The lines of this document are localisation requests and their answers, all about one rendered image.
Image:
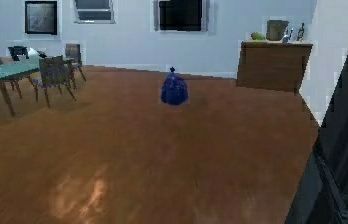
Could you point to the grey framed box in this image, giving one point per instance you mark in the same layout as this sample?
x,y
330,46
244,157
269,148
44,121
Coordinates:
x,y
276,30

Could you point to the blue tied garbage bag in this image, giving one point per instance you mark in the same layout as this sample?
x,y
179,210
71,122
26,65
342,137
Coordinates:
x,y
173,89

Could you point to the dark glass bottle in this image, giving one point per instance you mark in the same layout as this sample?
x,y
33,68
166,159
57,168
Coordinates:
x,y
301,33

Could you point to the brown wooden counter cabinet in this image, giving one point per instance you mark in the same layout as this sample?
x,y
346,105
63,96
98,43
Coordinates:
x,y
272,65

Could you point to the white framed window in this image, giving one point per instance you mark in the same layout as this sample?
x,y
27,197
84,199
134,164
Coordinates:
x,y
94,11

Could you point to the silver sink faucet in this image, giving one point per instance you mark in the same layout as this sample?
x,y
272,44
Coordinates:
x,y
286,36

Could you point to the black framed wall picture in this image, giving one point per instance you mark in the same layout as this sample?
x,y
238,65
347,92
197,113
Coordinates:
x,y
41,17

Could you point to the black fridge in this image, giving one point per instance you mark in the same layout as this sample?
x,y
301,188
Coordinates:
x,y
335,140

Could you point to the green lettuce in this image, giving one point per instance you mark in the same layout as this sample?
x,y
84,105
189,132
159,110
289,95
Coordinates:
x,y
257,36

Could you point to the dark wooden dining chair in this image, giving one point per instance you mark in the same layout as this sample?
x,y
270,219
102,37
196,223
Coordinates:
x,y
18,52
74,56
54,75

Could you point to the teal top dining table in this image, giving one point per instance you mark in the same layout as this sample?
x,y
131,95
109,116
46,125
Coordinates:
x,y
8,71

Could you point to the dark framed wall television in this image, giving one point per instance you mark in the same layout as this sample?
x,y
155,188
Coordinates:
x,y
180,15

